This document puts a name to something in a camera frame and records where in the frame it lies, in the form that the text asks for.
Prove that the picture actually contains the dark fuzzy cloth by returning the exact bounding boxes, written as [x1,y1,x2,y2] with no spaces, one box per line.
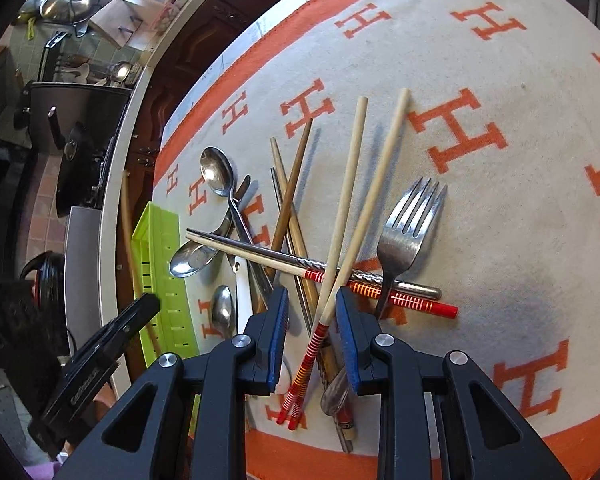
[0,280,66,396]

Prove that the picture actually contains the white kitchen countertop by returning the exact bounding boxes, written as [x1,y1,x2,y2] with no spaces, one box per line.
[97,0,261,396]

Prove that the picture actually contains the steel fork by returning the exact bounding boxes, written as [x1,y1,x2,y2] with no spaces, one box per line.
[374,176,449,320]

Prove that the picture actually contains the pale chopstick red striped end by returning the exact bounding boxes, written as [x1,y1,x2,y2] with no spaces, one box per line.
[276,96,370,426]
[287,87,412,431]
[185,230,460,319]

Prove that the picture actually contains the white ceramic spoon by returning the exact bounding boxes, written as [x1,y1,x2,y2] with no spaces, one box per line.
[232,255,295,395]

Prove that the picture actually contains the twisted steel chopstick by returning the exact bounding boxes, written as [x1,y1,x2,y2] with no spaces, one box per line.
[186,227,443,298]

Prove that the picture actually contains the green plastic utensil tray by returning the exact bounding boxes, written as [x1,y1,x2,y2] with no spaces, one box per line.
[130,199,203,376]

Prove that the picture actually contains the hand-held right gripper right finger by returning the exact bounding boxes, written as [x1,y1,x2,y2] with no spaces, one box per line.
[334,286,573,480]

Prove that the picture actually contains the orange and white printed blanket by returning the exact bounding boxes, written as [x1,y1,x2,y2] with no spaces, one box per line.
[150,0,600,480]

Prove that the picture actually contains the steel pot lid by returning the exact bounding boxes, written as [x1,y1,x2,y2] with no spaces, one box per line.
[39,0,106,25]

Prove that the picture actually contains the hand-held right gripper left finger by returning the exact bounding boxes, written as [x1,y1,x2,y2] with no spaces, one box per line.
[52,286,291,480]

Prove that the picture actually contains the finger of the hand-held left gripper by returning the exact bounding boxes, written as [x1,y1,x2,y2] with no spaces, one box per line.
[82,292,162,362]

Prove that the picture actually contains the steel splash panel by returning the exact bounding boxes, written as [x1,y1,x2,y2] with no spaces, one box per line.
[27,81,131,156]

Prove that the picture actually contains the hanging kitchen utensil rack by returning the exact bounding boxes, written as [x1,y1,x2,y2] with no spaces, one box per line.
[40,30,146,88]

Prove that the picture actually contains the large steel spoon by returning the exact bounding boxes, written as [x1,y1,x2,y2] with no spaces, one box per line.
[169,175,253,279]
[199,146,276,306]

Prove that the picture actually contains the black and red round object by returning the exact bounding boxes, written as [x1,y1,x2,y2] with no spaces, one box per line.
[20,252,66,311]

